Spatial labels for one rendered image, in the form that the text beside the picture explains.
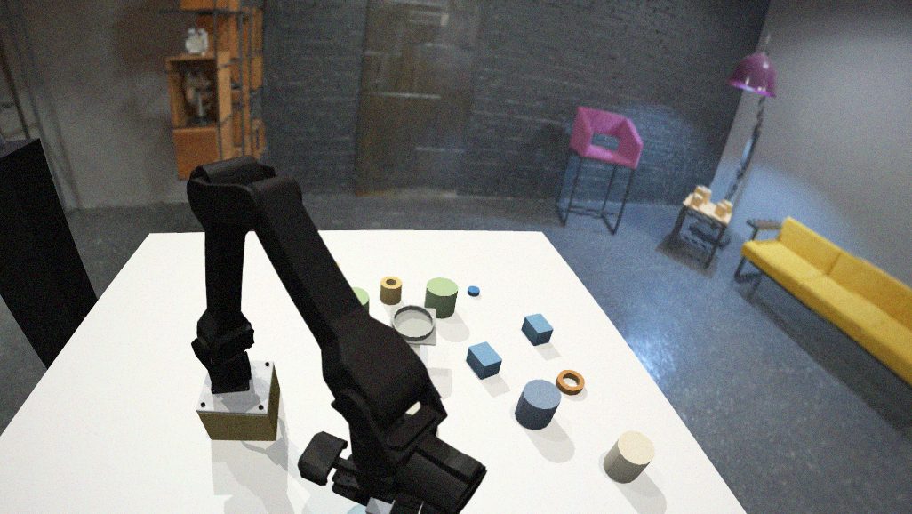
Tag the tan and brown ring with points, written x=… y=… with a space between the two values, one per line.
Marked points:
x=573 y=390

